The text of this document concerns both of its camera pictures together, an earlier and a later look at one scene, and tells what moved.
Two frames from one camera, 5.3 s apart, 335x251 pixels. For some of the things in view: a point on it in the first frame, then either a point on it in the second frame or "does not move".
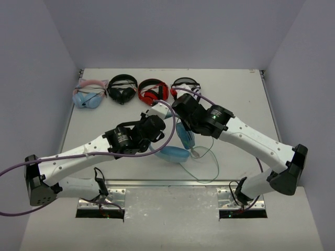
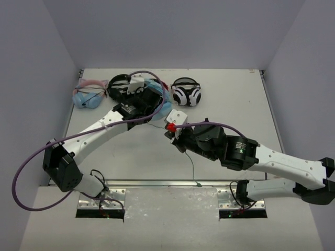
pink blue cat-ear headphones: x=89 y=93 does not move
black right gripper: x=186 y=126 to x=177 y=141
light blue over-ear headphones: x=174 y=153 to x=167 y=106
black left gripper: x=159 y=129 to x=151 y=94
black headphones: x=122 y=88 does not move
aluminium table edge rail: x=149 y=183 does not move
